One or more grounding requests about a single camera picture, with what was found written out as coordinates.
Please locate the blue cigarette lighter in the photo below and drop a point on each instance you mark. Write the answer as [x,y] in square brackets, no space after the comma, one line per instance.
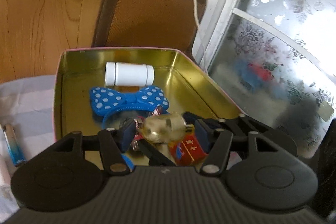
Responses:
[16,154]

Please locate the wood pattern headboard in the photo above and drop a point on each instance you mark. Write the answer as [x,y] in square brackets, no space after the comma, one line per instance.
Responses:
[34,33]

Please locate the blue polka dot bow headband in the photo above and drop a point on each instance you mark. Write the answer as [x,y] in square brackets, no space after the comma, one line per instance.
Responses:
[106,102]

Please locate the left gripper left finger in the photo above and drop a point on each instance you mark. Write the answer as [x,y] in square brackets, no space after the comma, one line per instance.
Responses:
[113,146]

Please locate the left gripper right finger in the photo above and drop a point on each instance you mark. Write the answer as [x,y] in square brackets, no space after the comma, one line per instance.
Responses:
[216,144]

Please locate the frosted glass window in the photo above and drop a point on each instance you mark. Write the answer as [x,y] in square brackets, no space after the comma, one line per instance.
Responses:
[276,60]

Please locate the white cap vitamin bottle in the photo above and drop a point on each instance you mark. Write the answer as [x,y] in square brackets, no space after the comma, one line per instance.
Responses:
[127,74]

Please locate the white usb wall charger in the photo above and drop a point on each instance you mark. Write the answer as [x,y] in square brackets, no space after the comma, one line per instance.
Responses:
[8,203]

